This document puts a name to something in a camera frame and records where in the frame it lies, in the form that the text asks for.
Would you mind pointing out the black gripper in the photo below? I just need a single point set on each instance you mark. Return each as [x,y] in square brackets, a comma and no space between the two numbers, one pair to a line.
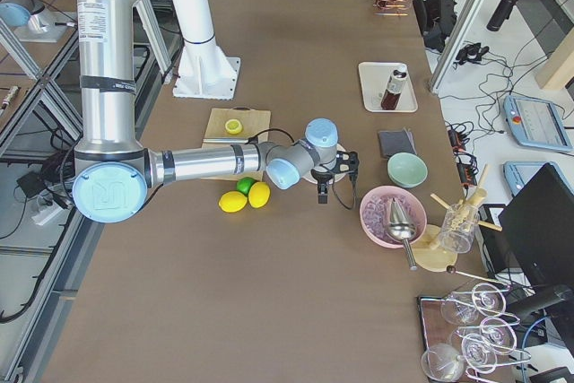
[320,178]

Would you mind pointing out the white round plate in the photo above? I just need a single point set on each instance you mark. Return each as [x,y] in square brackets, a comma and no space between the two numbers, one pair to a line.
[339,176]

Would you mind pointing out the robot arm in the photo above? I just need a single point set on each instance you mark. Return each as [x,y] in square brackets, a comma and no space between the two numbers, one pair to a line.
[35,21]
[114,173]

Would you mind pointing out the cream rectangular tray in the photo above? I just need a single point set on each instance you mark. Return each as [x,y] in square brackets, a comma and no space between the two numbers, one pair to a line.
[374,77]

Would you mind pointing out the dark tea bottle on tray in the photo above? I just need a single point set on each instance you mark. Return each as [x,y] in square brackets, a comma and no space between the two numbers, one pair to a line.
[395,86]

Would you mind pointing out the pink bowl with ice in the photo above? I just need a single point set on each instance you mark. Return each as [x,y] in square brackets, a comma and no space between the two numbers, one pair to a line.
[374,211]

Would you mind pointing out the yellow lemon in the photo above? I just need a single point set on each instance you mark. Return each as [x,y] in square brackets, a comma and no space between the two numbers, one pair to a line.
[232,201]
[259,194]

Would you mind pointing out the green lime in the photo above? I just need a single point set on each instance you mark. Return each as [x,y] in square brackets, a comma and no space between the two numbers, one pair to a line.
[244,185]

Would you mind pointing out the grey folded cloth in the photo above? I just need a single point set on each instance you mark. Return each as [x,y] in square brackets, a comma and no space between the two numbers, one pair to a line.
[392,142]

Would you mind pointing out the green bowl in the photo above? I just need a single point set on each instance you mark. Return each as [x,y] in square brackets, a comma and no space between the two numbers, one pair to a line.
[407,170]

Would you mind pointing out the metal scoop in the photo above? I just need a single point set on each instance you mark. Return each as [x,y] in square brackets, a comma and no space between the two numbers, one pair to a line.
[402,229]

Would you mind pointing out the wooden cutting board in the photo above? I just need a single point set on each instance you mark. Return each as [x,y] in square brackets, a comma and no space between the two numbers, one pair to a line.
[254,121]

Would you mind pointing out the half lemon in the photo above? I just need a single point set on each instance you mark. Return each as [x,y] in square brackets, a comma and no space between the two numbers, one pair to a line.
[233,126]

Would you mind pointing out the wooden mug tree stand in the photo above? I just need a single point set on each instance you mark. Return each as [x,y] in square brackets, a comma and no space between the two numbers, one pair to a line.
[428,252]

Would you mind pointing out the clear glass mug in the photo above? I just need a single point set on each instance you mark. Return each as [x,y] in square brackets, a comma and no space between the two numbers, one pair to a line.
[458,228]

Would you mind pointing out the blue teach pendant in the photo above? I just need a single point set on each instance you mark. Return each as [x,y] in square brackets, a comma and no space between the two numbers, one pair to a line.
[518,173]
[535,123]

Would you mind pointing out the wine glass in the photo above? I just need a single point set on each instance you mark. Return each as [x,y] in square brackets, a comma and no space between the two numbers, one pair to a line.
[478,353]
[497,332]
[443,363]
[484,300]

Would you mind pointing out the black monitor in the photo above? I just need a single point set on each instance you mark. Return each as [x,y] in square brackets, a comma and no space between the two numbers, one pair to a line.
[538,225]

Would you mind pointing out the black thermos bottle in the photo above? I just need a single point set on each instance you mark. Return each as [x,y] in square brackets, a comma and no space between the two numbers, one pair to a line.
[501,14]

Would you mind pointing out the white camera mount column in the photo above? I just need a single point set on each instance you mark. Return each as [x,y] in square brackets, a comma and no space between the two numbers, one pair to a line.
[204,71]

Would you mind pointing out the aluminium frame post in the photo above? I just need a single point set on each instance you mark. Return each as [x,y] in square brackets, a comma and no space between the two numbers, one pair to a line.
[464,22]

